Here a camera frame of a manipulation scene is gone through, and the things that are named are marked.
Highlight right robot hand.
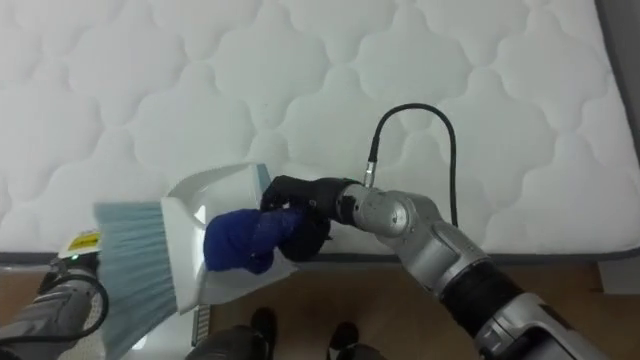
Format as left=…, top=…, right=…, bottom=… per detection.
left=259, top=174, right=361, bottom=264

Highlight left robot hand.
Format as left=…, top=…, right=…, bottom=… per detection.
left=57, top=228, right=104, bottom=275

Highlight hand brush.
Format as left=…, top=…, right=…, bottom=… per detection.
left=93, top=199, right=307, bottom=360

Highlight white dustpan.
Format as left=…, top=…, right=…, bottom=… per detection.
left=159, top=160, right=301, bottom=315

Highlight white quilted mattress bed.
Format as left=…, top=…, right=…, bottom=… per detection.
left=0, top=0, right=640, bottom=296

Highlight robot legs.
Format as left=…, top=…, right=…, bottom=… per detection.
left=184, top=306, right=389, bottom=360

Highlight white plastic basket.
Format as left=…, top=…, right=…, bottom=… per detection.
left=119, top=303, right=213, bottom=360

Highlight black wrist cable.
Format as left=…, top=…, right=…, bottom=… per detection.
left=363, top=102, right=460, bottom=229
left=35, top=272, right=111, bottom=346

